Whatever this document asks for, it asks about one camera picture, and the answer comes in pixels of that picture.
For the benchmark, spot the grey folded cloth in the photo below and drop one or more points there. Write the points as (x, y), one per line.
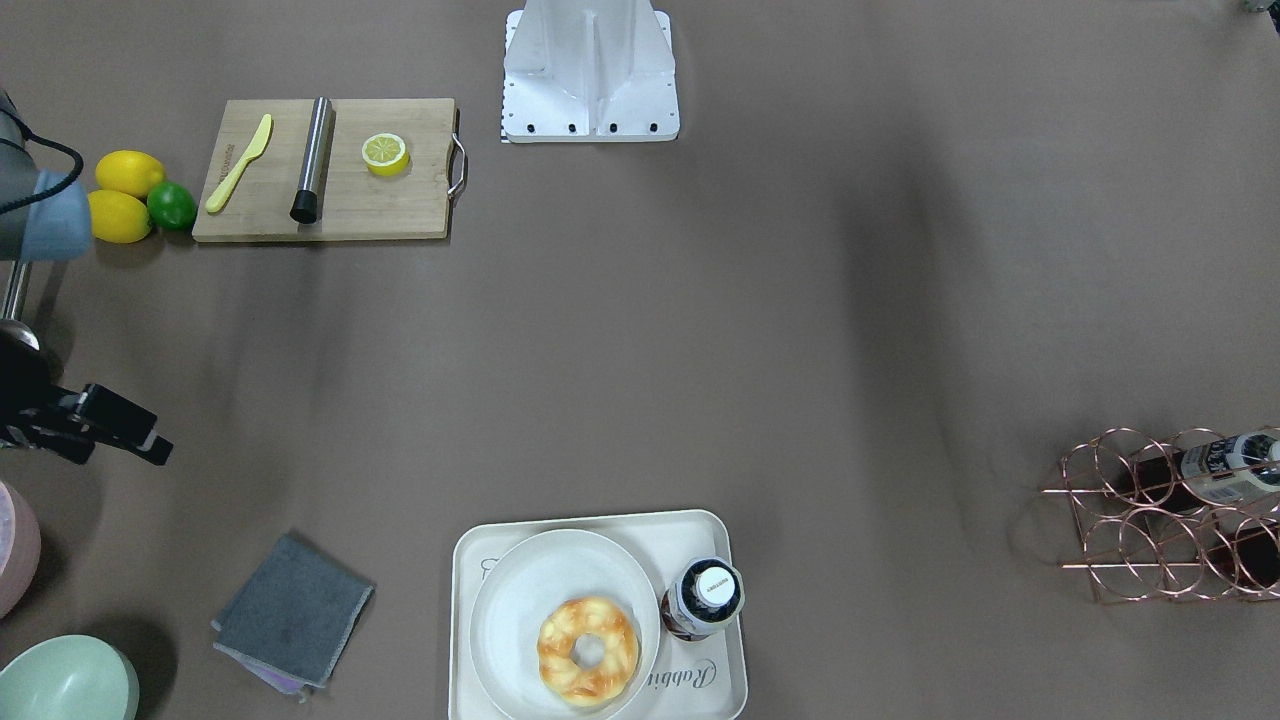
(291, 620)

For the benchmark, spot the yellow plastic knife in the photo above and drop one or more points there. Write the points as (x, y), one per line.
(253, 151)

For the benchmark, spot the metal ice scoop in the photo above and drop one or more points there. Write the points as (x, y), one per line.
(12, 325)

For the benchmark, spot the bamboo cutting board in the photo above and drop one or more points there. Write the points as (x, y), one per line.
(356, 205)

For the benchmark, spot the bottle lying in rack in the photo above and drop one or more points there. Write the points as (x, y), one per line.
(1228, 471)

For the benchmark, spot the half lemon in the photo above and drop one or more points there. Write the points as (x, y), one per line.
(385, 154)

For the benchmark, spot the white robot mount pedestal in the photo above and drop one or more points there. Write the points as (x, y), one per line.
(589, 72)

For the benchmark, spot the upper whole lemon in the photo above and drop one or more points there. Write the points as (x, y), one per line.
(132, 172)

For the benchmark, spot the cream rabbit tray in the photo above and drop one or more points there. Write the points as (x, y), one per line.
(700, 680)

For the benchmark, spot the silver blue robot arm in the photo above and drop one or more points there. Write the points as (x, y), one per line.
(45, 218)

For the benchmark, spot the mint green bowl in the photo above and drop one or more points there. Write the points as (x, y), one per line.
(70, 677)

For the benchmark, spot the steel cylinder with black tip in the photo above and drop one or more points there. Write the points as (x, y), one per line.
(307, 205)

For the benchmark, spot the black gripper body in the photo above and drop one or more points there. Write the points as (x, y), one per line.
(20, 380)

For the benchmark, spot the dark drink bottle white cap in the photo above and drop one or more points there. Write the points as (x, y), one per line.
(703, 600)

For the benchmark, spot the green lime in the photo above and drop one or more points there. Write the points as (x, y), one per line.
(171, 207)

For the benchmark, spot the copper wire bottle rack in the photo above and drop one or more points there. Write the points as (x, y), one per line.
(1131, 551)

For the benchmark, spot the whole lemon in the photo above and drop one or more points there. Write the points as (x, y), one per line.
(132, 172)
(117, 217)

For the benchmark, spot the cream round plate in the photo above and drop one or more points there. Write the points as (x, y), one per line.
(527, 585)

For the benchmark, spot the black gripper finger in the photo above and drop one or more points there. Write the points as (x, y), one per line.
(113, 419)

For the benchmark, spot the glazed donut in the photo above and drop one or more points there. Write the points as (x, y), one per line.
(579, 685)

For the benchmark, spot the lower whole lemon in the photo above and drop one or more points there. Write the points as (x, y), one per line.
(117, 217)

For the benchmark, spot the pink bowl with ice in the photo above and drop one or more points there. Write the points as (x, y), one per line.
(20, 547)

